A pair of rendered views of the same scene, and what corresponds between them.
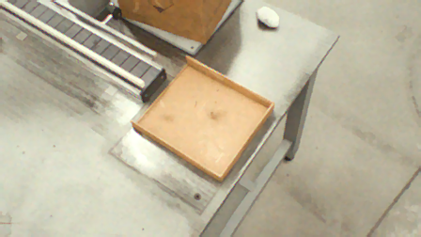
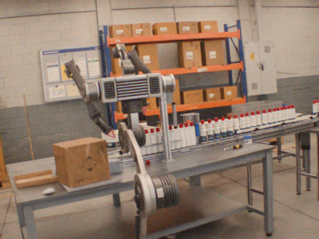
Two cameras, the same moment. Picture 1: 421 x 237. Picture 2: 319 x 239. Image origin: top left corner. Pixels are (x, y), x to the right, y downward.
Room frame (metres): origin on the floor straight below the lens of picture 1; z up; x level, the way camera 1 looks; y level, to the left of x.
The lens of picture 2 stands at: (2.46, -1.98, 1.51)
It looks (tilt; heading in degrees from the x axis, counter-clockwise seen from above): 6 degrees down; 113
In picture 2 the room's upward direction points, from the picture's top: 6 degrees counter-clockwise
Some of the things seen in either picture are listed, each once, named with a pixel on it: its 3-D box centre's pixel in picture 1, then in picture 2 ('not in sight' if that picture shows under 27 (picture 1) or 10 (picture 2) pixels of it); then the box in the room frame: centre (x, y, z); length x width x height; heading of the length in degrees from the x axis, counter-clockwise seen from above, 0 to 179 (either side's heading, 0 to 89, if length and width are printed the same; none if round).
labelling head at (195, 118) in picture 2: not in sight; (191, 128); (1.47, 1.15, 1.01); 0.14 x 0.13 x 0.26; 48
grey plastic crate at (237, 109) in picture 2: not in sight; (257, 111); (1.83, 3.09, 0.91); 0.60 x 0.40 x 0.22; 43
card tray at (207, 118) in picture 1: (202, 114); (35, 178); (0.60, 0.03, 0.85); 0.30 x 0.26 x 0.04; 48
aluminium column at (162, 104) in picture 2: not in sight; (164, 119); (1.39, 0.71, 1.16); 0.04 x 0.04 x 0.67; 48
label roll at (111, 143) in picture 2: not in sight; (113, 139); (0.72, 1.05, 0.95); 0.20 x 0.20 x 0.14
